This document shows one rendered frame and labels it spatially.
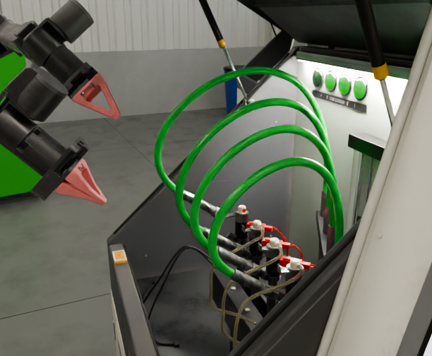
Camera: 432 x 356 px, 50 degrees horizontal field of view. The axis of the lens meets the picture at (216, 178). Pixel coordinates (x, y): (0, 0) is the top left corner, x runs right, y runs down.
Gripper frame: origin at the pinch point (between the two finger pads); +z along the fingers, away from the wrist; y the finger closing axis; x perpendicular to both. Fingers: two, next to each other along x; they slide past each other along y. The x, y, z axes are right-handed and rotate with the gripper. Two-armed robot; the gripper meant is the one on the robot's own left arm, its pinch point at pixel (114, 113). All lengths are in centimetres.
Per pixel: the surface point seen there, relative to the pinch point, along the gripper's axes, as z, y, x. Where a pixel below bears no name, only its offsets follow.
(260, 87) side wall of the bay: 19, 34, -31
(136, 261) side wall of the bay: 28, 39, 26
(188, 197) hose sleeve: 21.4, 2.3, 1.9
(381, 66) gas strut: 23.2, -31.9, -28.6
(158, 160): 12.0, -0.6, 0.7
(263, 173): 23.7, -22.4, -9.2
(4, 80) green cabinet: -109, 301, 46
